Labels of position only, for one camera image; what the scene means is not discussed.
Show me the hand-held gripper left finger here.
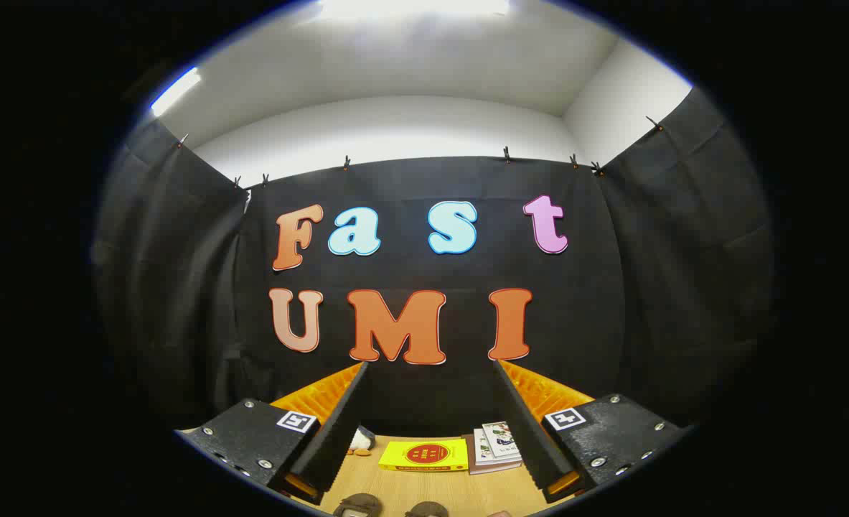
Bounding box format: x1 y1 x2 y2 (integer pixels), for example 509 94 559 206
174 361 370 505

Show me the yellow book with red circle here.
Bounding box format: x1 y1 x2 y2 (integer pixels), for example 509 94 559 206
378 439 469 472

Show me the row of cloth clips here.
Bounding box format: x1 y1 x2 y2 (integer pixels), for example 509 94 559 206
177 115 665 190

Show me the ceiling light strip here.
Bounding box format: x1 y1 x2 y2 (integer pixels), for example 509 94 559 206
315 0 512 22
149 66 203 118

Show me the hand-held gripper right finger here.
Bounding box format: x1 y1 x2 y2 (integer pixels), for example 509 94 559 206
494 359 688 503

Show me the plush penguin toy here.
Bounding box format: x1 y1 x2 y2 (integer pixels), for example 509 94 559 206
347 425 377 458

